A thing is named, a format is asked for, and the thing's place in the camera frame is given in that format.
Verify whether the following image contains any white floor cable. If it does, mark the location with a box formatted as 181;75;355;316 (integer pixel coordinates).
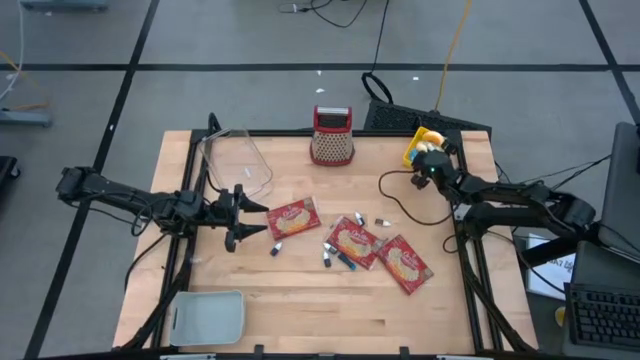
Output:
0;0;26;101

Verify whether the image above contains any black desk bar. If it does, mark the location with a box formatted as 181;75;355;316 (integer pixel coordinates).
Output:
519;222;601;269

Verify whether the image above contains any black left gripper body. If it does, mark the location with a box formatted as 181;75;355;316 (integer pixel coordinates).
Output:
198;189;237;231

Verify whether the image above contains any black floor object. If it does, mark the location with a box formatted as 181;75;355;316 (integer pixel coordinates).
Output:
0;155;21;194

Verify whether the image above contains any black hanging cable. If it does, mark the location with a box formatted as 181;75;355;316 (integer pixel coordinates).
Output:
360;0;396;106

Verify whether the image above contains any clear plastic container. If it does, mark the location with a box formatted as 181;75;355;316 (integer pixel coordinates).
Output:
198;127;275;202

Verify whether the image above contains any grey plastic tray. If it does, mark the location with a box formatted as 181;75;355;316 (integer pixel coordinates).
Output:
168;289;247;347

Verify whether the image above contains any yellow hanging cable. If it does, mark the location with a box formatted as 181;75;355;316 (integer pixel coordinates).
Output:
433;0;474;112

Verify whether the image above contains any orange floor cable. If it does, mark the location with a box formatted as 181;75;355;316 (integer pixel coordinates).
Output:
0;49;51;112

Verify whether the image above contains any yellow plastic basket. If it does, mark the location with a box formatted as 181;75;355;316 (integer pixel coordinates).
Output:
402;125;450;176

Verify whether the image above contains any grey table foot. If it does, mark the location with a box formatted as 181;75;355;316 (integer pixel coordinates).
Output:
0;108;54;129
19;0;110;14

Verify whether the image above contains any white paper sheet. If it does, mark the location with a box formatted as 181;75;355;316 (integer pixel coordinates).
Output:
525;233;576;301

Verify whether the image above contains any black metal table frame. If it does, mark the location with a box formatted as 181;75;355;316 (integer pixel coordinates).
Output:
119;112;539;354

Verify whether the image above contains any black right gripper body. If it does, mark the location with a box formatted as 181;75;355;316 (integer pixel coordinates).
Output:
413;148;459;190

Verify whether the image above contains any black keyboard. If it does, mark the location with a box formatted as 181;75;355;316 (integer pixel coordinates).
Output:
563;282;640;351

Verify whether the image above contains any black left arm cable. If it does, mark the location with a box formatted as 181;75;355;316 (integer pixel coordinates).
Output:
123;232;170;291

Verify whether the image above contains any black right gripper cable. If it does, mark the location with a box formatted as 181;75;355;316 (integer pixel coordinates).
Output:
377;168;455;227

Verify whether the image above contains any grey monitor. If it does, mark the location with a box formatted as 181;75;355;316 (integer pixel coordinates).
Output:
598;121;640;264

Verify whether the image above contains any red cracker packet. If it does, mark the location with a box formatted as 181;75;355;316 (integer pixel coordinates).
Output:
375;234;435;296
324;215;387;271
265;196;323;242

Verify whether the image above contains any black floor cable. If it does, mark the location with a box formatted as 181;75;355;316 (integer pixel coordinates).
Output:
278;0;369;30

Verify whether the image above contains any red steel box grater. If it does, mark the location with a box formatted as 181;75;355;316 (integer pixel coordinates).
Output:
309;104;356;167

